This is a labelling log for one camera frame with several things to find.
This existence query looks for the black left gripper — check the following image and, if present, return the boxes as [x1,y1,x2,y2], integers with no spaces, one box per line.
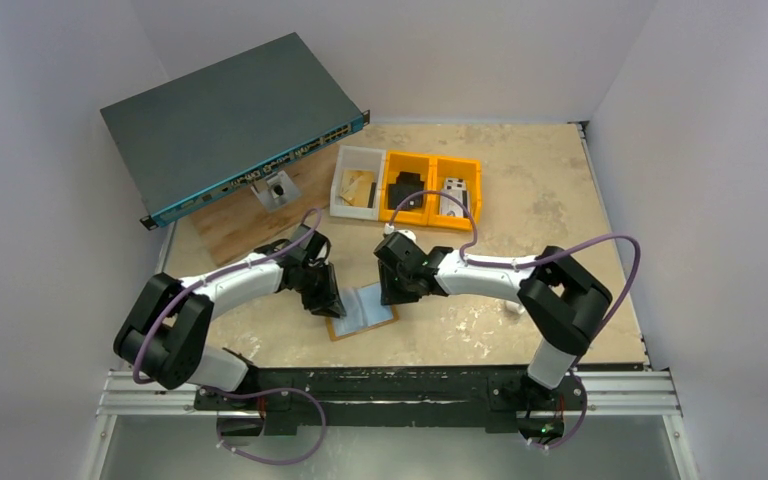
[295,260,344,318]

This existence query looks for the yellow leather card holder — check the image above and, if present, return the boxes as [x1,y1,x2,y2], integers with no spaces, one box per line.
[326,283,399,341]

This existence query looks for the black card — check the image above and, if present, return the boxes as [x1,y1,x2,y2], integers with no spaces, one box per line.
[395,171,425,190]
[387,183,424,211]

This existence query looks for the white VIP card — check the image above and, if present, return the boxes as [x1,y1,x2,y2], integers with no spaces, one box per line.
[439,190,470,218]

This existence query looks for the gold cards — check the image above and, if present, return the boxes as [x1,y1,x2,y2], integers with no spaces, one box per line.
[338,170,377,208]

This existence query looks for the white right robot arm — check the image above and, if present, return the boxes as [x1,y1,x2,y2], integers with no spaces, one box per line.
[374,230,614,407]

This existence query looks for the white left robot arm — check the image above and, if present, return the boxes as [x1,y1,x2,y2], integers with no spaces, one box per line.
[113,225,346,409]

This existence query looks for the white cards with stripe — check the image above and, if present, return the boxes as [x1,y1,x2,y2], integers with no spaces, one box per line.
[443,177,468,191]

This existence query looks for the wooden board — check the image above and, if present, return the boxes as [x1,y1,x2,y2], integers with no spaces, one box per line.
[174,145,338,266]

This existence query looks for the white plastic cylinder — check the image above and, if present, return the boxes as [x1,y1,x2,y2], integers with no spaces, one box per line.
[504,301,525,315]

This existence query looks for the yellow right bin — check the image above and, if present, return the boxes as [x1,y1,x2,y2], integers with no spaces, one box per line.
[428,156,482,231]

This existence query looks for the yellow bin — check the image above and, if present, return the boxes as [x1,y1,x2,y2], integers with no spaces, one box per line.
[428,156,482,231]
[379,150,434,226]

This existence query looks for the yellow middle bin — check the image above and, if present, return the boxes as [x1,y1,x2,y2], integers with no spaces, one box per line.
[379,150,434,226]

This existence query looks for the white plastic bin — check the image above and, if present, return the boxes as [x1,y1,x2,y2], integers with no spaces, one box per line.
[329,145,386,221]

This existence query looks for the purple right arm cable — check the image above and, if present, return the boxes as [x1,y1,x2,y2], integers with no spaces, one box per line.
[383,190,642,366]

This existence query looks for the grey metal bracket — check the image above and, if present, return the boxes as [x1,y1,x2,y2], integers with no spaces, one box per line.
[251,170,301,212]

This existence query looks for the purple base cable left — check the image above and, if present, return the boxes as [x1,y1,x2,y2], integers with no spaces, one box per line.
[198,380,328,468]

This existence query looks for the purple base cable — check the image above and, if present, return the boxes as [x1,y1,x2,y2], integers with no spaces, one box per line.
[198,380,328,468]
[524,370,589,452]

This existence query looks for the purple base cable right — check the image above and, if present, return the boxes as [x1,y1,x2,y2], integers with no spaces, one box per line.
[524,370,589,452]

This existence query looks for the grey network switch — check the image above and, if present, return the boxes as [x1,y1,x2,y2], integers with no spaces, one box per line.
[100,33,370,230]

